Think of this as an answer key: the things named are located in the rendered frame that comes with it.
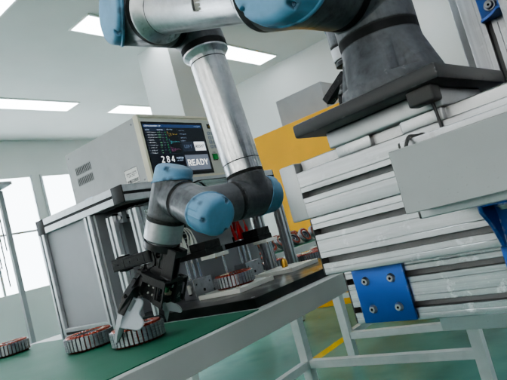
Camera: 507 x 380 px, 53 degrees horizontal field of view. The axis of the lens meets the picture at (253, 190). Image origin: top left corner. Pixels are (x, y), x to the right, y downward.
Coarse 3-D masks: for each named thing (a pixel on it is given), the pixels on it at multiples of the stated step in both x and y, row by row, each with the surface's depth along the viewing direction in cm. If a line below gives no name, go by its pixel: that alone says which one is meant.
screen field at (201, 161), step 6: (186, 156) 155; (192, 156) 157; (198, 156) 159; (204, 156) 161; (186, 162) 154; (192, 162) 156; (198, 162) 158; (204, 162) 160; (192, 168) 155; (198, 168) 157; (204, 168) 159; (210, 168) 162
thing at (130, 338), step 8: (144, 320) 108; (152, 320) 102; (160, 320) 103; (144, 328) 100; (152, 328) 101; (160, 328) 102; (112, 336) 100; (128, 336) 99; (136, 336) 99; (144, 336) 99; (152, 336) 101; (160, 336) 102; (112, 344) 101; (120, 344) 99; (128, 344) 99; (136, 344) 99
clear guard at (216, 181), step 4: (200, 180) 122; (204, 180) 123; (208, 180) 124; (212, 180) 125; (216, 180) 126; (220, 180) 127; (224, 180) 128; (196, 184) 125; (200, 184) 127; (204, 184) 121; (208, 184) 122; (212, 184) 123; (216, 184) 124; (148, 200) 134; (136, 204) 137; (140, 204) 136; (144, 204) 138; (148, 204) 141
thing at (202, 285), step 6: (204, 276) 146; (192, 282) 142; (198, 282) 144; (204, 282) 145; (210, 282) 147; (186, 288) 144; (192, 288) 142; (198, 288) 143; (204, 288) 145; (210, 288) 147; (186, 294) 144; (192, 294) 142; (198, 294) 142; (186, 300) 144
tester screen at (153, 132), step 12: (144, 132) 144; (156, 132) 148; (168, 132) 151; (180, 132) 155; (192, 132) 160; (156, 144) 146; (168, 144) 150; (180, 144) 154; (156, 156) 145; (180, 156) 153
